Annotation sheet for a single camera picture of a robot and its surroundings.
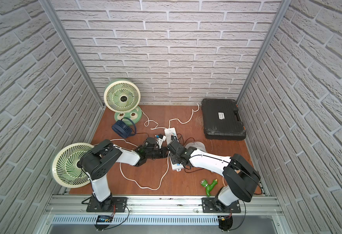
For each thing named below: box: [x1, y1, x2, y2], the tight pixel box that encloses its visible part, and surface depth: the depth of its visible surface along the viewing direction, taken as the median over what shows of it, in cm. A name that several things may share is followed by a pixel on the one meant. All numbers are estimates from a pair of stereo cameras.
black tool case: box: [201, 98, 247, 141], surface depth 104 cm
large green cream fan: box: [50, 142, 95, 189], surface depth 73 cm
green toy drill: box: [200, 178, 218, 197], surface depth 80 cm
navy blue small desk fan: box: [111, 117, 137, 139], surface depth 94 cm
